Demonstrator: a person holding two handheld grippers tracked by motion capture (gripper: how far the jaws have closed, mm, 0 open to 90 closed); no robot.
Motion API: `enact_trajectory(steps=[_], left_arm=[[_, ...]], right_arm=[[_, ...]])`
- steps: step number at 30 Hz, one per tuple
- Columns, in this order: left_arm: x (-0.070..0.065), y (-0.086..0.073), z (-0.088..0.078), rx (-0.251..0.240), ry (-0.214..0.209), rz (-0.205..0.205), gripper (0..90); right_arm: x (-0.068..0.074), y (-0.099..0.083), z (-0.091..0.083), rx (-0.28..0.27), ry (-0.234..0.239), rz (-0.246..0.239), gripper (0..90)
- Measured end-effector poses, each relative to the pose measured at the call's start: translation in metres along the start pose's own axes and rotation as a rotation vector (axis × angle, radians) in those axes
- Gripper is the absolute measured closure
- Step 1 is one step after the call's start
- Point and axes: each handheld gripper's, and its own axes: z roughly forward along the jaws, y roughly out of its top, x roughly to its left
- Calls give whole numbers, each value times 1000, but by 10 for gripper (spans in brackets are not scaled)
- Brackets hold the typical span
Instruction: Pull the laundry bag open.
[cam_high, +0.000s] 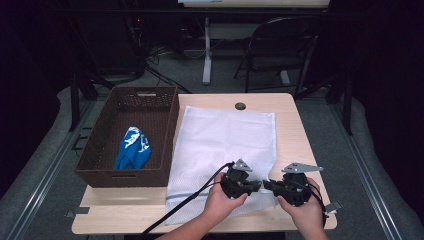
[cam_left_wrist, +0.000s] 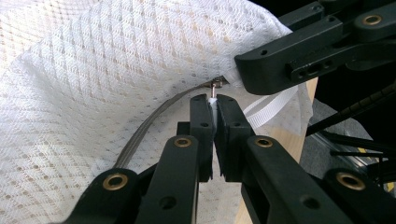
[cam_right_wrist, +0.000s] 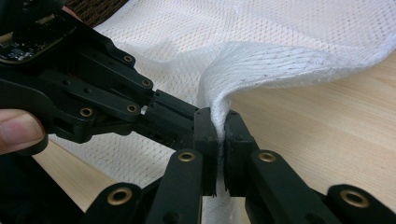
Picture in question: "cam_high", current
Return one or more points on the black folding chair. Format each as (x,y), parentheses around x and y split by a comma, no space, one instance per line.
(283,30)

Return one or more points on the metal floor rail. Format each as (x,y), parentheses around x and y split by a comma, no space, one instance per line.
(366,173)
(43,176)

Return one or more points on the grey metal table bracket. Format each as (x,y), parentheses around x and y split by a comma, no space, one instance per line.
(333,206)
(78,210)

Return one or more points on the brown woven basket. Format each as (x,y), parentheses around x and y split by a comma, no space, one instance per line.
(100,176)

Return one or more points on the person's left hand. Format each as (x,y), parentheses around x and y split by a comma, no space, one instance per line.
(220,203)

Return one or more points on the blue garment with white print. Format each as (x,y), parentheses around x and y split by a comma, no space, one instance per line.
(131,156)

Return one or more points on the white desk leg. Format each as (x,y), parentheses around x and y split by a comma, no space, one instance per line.
(207,60)

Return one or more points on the white mesh laundry bag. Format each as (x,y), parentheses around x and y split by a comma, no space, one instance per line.
(216,140)

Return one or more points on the person's right hand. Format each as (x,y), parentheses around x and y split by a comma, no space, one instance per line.
(308,211)

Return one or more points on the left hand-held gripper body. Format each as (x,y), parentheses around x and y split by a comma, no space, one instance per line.
(235,183)

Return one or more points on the dark computer tower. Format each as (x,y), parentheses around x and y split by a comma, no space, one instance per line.
(136,43)

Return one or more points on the light background desk top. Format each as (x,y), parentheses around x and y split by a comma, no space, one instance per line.
(260,3)

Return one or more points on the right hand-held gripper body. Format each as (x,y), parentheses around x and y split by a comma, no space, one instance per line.
(295,190)

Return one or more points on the black metal stand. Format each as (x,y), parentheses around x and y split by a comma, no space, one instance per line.
(74,100)
(348,106)

